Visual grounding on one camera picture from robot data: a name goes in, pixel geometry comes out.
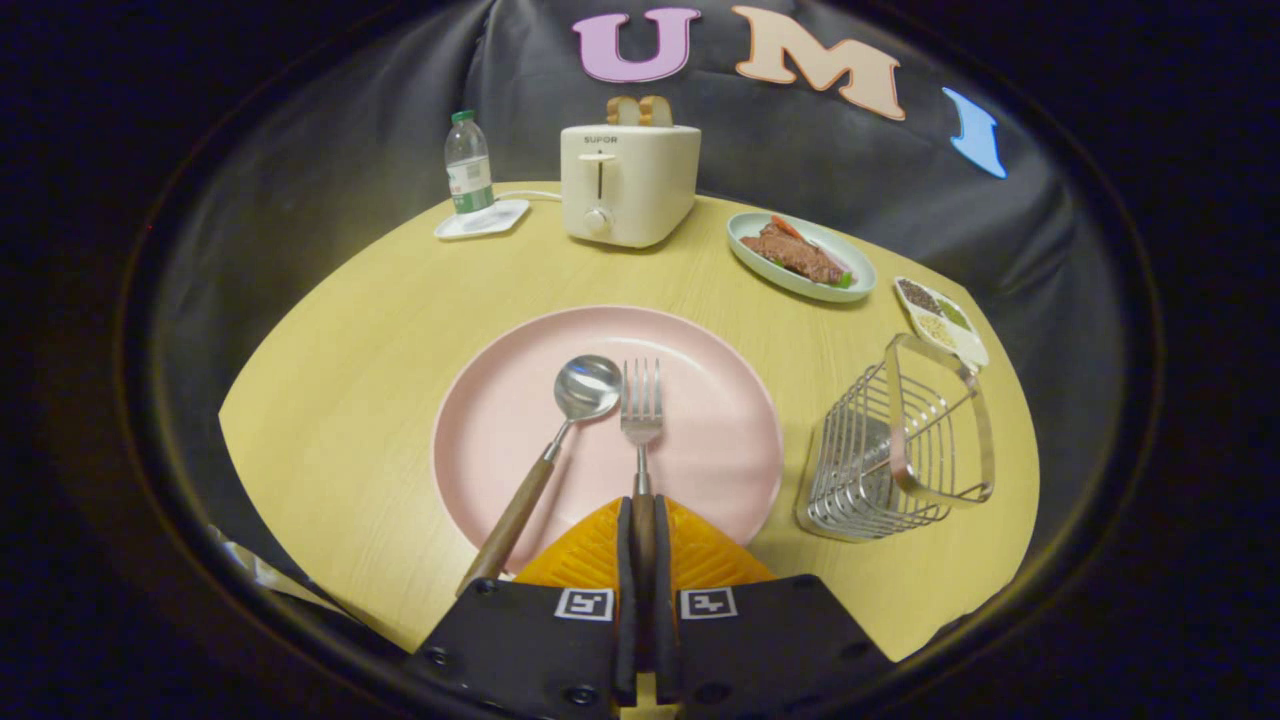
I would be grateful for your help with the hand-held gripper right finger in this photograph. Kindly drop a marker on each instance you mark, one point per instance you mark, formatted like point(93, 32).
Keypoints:
point(664, 600)

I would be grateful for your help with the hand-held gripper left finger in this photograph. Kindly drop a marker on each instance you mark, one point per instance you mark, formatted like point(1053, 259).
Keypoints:
point(626, 600)

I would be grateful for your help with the pink round plate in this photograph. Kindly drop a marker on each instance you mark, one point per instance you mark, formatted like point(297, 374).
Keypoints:
point(720, 440)

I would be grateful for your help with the brown meat slices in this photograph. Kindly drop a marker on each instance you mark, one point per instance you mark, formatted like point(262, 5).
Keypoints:
point(795, 255)

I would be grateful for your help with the pale green plate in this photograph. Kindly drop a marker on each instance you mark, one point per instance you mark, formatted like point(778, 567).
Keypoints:
point(745, 236)

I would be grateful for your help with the white divided seasoning dish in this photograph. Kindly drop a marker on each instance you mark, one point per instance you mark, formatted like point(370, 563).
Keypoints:
point(945, 325)

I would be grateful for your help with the red tomato slice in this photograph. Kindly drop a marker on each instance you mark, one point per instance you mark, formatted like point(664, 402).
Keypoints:
point(786, 226)

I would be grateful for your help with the white square coaster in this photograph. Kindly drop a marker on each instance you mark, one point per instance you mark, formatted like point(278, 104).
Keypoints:
point(500, 220)

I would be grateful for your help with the cream white toaster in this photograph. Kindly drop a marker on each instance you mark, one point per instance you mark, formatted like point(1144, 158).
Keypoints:
point(640, 190)

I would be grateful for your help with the clear plastic water bottle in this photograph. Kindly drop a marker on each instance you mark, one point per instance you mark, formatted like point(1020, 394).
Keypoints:
point(468, 170)

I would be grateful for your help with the toasted bread slice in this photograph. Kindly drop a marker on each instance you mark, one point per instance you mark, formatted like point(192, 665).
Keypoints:
point(622, 112)
point(656, 111)

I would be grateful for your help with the black backdrop cloth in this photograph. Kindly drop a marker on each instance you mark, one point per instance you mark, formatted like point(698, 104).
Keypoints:
point(330, 180)

